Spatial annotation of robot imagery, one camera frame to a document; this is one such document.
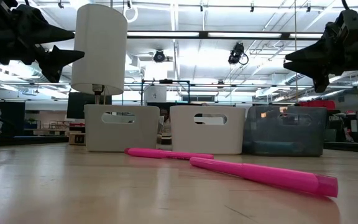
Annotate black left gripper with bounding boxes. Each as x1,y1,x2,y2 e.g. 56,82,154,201
0,0,86,83

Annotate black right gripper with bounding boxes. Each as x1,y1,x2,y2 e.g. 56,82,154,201
283,9,358,93

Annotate long pink marker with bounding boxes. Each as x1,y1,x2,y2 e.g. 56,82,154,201
124,147,215,161
189,156,339,198

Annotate red storage bins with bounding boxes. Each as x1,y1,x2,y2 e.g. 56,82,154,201
299,99,336,110

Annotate white cylindrical lamp shade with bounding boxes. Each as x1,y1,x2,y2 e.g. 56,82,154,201
70,2,129,105

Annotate black screen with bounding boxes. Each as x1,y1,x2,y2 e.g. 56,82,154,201
67,91,113,119

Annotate black storage shelf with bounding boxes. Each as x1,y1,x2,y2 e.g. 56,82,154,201
326,108,343,141

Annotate dark translucent plastic bin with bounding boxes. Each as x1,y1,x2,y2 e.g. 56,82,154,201
242,105,328,157

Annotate cardboard box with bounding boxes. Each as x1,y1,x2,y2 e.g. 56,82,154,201
68,132,86,146

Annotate white numbered box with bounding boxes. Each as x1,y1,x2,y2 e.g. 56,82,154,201
144,86,168,104

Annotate grey plastic bin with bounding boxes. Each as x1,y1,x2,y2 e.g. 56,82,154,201
84,104,160,153

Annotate black metal stand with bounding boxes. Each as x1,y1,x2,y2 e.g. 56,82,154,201
140,78,191,105

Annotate white plastic bin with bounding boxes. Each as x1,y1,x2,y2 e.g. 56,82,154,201
170,105,247,156

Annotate thin hanging cable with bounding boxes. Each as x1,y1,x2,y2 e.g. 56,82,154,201
293,0,299,103

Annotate black ceiling camera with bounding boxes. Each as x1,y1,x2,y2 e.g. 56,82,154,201
227,42,249,66
153,49,167,63

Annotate white cable loop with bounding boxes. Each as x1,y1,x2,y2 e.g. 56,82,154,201
122,0,139,24

